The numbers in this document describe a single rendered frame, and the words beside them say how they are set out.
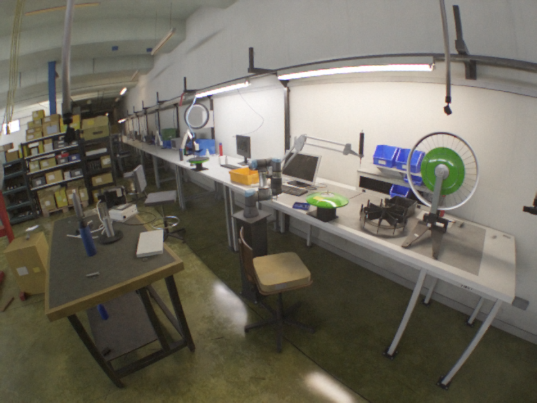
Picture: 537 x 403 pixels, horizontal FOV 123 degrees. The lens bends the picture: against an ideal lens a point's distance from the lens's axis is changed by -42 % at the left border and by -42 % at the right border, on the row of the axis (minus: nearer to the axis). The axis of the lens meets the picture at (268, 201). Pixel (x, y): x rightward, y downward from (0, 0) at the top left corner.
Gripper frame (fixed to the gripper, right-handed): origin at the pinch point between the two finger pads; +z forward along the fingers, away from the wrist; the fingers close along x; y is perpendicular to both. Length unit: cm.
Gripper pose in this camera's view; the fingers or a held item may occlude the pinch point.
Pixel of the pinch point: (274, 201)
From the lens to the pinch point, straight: 183.6
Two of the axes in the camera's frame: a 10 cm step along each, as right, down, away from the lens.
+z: 0.2, 9.4, 3.4
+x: 6.6, -2.7, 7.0
